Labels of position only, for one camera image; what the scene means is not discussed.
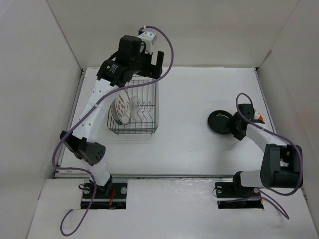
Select black round plate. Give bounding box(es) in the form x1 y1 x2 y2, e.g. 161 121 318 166
207 110 233 135

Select white plate red characters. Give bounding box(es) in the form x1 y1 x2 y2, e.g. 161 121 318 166
115 90 131 125

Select clear glass plate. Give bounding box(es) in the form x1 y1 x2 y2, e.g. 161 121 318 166
129 96 145 123

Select green rimmed white plate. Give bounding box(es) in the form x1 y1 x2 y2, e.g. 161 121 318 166
110 101 122 125

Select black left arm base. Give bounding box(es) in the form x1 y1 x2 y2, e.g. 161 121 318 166
78 181 128 210

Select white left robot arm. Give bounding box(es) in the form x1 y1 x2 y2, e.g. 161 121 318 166
60 31 164 198

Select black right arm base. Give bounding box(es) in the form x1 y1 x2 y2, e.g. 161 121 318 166
212 181 264 209

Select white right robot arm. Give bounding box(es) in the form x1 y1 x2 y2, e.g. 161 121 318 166
226 104 303 196

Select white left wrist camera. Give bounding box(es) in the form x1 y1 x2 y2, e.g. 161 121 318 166
138 31 157 55

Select grey wire dish rack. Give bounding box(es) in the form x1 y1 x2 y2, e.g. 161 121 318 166
106 76 159 135

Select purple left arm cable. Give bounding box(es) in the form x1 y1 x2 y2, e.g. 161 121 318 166
51 25 174 237

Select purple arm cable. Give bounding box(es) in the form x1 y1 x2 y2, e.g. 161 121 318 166
51 25 174 237
235 93 304 220

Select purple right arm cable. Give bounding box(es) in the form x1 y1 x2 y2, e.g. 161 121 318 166
235 93 304 220

